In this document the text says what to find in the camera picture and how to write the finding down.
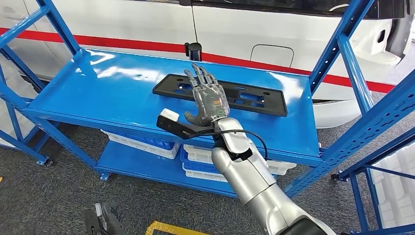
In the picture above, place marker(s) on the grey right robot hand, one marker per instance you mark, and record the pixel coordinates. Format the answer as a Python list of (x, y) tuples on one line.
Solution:
[(210, 100)]

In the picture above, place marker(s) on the black plastic frame part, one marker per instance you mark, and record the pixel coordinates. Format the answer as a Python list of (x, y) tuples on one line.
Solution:
[(275, 107)]

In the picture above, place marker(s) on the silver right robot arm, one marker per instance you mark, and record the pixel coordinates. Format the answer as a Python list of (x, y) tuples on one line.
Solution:
[(253, 181)]

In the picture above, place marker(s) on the blue metal shelf rack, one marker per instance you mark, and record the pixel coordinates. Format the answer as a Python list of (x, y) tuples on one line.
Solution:
[(22, 146), (113, 97), (358, 201)]

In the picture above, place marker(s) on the white plastic bin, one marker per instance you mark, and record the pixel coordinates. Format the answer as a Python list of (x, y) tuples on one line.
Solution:
[(197, 155), (139, 147), (204, 176)]

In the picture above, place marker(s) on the white car with red stripe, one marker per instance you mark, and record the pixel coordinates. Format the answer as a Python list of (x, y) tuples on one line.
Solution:
[(227, 26)]

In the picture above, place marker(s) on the white bin stack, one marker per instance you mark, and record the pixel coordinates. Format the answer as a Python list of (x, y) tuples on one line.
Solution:
[(395, 194)]

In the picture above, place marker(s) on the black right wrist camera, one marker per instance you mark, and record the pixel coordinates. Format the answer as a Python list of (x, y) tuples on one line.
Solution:
[(175, 128)]

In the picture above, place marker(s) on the black barrier post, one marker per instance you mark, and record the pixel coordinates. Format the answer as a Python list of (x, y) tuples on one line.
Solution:
[(194, 52)]

